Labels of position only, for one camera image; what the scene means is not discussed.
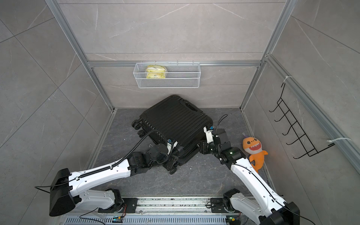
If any black hard-shell suitcase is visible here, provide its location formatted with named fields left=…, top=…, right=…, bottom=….
left=131, top=95, right=213, bottom=174

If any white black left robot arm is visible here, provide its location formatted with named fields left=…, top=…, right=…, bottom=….
left=35, top=130, right=183, bottom=217

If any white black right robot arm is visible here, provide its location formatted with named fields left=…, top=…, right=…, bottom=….
left=200, top=127, right=303, bottom=225

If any orange shark plush toy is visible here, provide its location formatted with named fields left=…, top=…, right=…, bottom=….
left=242, top=137, right=268, bottom=172

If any yellow packet in basket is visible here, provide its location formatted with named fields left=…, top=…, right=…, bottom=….
left=145, top=65, right=168, bottom=79

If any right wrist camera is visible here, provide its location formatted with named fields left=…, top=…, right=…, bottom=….
left=203, top=126, right=214, bottom=144

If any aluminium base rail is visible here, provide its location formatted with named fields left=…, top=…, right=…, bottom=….
left=60, top=196, right=290, bottom=225

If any white wire mesh basket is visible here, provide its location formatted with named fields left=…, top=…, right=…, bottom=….
left=133, top=62, right=201, bottom=89

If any black wire hook rack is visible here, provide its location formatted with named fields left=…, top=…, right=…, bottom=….
left=269, top=83, right=335, bottom=159

